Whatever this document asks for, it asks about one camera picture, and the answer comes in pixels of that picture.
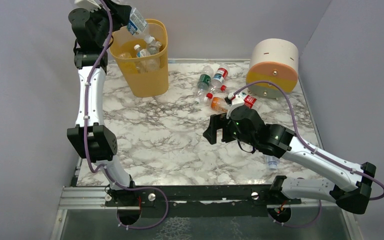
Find small clear bottle blue cap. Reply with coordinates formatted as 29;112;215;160
265;155;280;171

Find clear unlabeled bottle white cap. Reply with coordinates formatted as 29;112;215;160
146;39;162;55

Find yellow juice bottle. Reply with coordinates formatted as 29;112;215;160
116;52;137;74

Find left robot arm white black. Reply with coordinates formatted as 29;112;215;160
66;0;135;192

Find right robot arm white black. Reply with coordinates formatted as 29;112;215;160
202;106;376;215

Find yellow plastic mesh bin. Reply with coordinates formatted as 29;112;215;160
109;18;169;98

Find orange drink bottle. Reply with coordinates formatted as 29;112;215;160
203;93;230;113

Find clear bottle red white label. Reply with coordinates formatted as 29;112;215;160
220;85;263;111

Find clear bottle dark green label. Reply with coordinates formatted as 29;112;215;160
193;65;214;105

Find white cylindrical container orange lid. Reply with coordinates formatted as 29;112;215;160
245;38;299;99

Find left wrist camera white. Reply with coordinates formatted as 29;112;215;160
74;0;101;11

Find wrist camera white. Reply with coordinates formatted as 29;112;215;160
224;93;245;119
74;0;101;11

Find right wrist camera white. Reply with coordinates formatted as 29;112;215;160
224;93;245;119

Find black aluminium base frame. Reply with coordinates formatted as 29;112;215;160
58;58;354;220

